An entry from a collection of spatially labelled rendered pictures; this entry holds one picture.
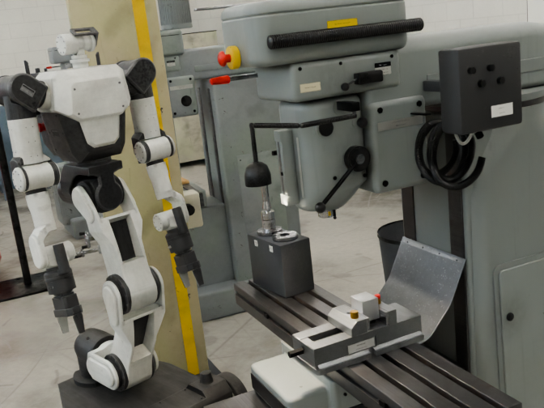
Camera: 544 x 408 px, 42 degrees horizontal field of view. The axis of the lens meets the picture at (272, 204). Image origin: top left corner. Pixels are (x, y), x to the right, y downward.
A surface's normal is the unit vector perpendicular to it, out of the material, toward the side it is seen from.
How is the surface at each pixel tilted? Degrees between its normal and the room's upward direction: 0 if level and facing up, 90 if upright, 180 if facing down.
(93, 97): 90
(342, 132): 90
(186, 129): 90
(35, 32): 90
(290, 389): 0
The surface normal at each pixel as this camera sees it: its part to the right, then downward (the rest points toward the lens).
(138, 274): 0.57, -0.30
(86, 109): 0.68, 0.11
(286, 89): -0.90, 0.20
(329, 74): 0.42, 0.17
